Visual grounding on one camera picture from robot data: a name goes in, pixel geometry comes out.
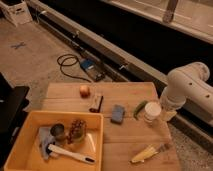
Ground white cardboard box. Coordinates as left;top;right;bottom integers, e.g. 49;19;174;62
0;0;32;27

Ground light blue cloth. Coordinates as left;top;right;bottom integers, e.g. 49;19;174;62
38;127;56;160

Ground blue power device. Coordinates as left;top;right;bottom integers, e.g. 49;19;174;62
80;59;105;82

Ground black chair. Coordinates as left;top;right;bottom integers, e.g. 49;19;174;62
0;72;29;167

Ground white paper cup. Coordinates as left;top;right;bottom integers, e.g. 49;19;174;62
144;102;162;123

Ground metal can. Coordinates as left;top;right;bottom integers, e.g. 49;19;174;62
50;123;65;141

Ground green chili pepper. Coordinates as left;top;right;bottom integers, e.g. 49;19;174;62
133;100;148;120

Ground black cable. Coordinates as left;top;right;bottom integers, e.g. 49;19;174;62
56;53;93;83

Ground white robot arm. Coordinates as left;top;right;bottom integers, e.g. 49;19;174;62
160;62;213;122

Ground blue sponge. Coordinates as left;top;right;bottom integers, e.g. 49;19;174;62
111;105;125;124

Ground yellow plastic bin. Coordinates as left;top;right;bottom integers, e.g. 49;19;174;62
4;111;103;171

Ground brown pinecone toy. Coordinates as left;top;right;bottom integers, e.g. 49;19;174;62
67;119;87;144

